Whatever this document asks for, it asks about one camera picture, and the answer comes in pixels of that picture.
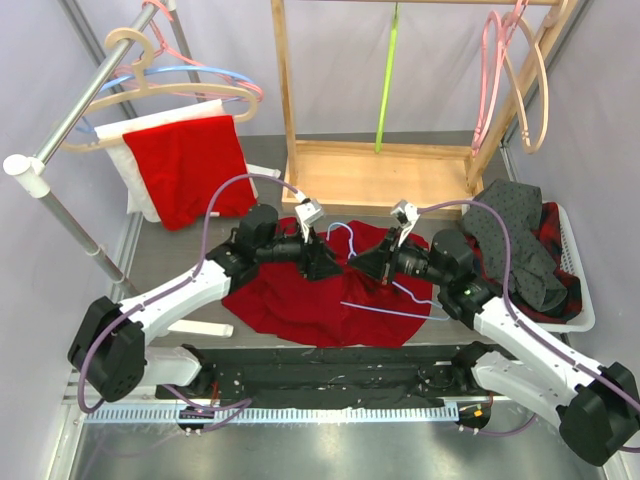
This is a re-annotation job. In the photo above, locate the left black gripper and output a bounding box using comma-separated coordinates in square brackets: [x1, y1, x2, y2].
[255, 220, 343, 281]

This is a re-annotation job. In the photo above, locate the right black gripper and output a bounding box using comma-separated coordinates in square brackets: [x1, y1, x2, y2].
[348, 227, 451, 288]

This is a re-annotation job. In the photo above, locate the blue wire hanger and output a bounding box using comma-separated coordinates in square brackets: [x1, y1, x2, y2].
[325, 222, 451, 322]

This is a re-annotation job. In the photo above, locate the dark red skirt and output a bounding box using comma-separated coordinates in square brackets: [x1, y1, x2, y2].
[222, 220, 433, 348]

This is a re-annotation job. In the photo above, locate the white plastic laundry basket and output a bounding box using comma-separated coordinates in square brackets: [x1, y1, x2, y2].
[462, 197, 597, 332]

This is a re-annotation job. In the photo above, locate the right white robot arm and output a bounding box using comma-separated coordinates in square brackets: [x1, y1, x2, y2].
[348, 228, 639, 466]

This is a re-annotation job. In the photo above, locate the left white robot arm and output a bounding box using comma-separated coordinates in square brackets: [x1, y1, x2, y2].
[67, 199, 342, 402]

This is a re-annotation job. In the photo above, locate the green hanger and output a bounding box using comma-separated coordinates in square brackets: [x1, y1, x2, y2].
[374, 2, 400, 154]

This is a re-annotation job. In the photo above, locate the beige wooden hanger right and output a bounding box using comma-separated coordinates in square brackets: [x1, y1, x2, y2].
[504, 0, 568, 154]

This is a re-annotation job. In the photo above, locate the beige wooden hanger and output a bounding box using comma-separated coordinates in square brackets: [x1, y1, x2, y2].
[504, 0, 568, 154]
[82, 27, 264, 123]

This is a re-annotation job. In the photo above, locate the pink hanger right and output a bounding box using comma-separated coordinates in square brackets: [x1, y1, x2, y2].
[471, 1, 528, 156]

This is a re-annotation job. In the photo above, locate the pink hanger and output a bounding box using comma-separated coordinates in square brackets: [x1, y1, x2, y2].
[471, 1, 528, 156]
[113, 1, 264, 103]

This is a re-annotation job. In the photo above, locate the blue hanger left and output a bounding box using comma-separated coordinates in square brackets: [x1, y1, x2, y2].
[86, 65, 262, 122]

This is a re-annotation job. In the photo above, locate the beige wooden hanger left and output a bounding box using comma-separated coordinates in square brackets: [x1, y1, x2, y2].
[82, 27, 264, 123]

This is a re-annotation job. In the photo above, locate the pink hanger left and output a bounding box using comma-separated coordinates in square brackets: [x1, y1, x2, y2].
[113, 1, 264, 103]

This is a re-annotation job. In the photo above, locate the wooden clothes rack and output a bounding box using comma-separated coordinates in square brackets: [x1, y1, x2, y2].
[271, 0, 580, 218]

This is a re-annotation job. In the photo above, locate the grey dotted garment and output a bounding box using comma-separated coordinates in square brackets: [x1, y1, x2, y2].
[462, 179, 567, 313]

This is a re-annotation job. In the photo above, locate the bright red hung garment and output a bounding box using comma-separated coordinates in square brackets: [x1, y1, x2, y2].
[123, 115, 248, 231]

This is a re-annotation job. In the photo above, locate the red plaid garment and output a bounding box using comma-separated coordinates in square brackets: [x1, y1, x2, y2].
[459, 201, 584, 326]

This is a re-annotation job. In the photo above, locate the white hung cloth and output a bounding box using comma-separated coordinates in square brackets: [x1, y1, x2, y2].
[95, 100, 228, 224]

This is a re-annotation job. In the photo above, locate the metal clothes rack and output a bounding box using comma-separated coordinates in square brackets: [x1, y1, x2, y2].
[0, 0, 281, 339]

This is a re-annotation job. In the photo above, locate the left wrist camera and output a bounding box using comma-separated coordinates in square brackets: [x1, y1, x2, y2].
[294, 198, 324, 243]

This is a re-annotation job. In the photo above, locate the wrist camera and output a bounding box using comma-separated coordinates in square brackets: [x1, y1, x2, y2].
[294, 198, 324, 243]
[391, 200, 420, 245]

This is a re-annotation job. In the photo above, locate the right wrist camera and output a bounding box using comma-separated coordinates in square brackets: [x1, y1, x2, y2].
[391, 200, 420, 245]

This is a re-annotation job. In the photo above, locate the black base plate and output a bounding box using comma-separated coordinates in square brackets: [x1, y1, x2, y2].
[179, 345, 488, 410]

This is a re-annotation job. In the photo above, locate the white cable duct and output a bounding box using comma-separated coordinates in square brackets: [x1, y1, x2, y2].
[86, 402, 459, 425]

